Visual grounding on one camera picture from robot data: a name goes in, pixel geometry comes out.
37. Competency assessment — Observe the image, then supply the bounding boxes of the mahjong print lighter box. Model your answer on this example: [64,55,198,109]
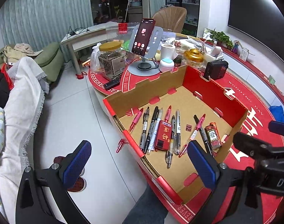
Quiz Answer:
[205,124,221,150]

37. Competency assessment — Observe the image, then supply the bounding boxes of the pink patterned pen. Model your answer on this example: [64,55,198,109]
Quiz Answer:
[178,114,206,158]

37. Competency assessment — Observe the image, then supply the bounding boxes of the red cigarette pack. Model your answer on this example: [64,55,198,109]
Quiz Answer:
[154,121,171,151]

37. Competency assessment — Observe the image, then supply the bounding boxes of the red gold slim box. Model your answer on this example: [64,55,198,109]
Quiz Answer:
[210,122,221,146]

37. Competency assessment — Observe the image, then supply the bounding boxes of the black marker pen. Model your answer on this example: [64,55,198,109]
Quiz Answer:
[198,125,214,158]

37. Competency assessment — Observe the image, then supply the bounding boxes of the blue plastic bag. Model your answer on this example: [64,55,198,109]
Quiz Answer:
[269,106,284,123]

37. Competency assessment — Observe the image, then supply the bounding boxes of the silver grey marker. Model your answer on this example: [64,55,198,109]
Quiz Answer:
[174,110,181,155]

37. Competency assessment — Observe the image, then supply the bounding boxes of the red cardboard tray box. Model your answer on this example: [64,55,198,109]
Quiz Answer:
[104,66,248,204]

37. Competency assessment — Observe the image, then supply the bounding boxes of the white blanket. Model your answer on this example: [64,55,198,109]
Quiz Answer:
[0,57,49,223]

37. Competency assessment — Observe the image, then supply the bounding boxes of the black portable radio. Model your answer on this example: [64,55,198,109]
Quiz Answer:
[203,59,229,80]

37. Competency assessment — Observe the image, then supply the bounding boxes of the red pink gel pen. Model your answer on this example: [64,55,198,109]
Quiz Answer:
[164,105,171,122]

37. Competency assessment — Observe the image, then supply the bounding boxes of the potted green plant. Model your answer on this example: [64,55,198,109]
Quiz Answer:
[209,30,234,50]

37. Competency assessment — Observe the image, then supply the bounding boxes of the gold lid glass jar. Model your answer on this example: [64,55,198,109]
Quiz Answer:
[183,49,204,70]

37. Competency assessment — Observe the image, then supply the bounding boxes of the black clear gel pen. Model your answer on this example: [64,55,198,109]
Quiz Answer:
[139,107,150,151]

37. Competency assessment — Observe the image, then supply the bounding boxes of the red white gel pen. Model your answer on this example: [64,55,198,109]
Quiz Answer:
[128,108,143,133]

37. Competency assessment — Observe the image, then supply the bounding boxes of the small teal white speaker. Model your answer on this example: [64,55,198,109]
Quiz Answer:
[159,58,174,72]

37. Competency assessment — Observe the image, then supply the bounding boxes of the white paper roll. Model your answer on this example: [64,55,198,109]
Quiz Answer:
[160,43,175,63]

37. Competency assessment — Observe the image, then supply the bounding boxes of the grey phone stand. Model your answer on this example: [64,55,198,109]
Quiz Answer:
[127,23,163,77]

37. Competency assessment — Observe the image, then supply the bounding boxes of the green sofa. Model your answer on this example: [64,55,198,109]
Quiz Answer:
[0,42,64,83]

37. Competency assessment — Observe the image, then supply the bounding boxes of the yellow lid plastic jar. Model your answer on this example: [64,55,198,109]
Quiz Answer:
[98,41,126,81]

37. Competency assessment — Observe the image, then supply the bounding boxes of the beige shell chair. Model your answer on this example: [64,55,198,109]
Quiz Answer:
[152,6,187,33]

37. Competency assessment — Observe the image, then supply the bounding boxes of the white desk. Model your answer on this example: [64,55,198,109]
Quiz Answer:
[60,21,119,79]

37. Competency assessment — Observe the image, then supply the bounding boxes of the smartphone on stand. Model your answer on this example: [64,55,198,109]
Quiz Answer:
[131,18,156,56]

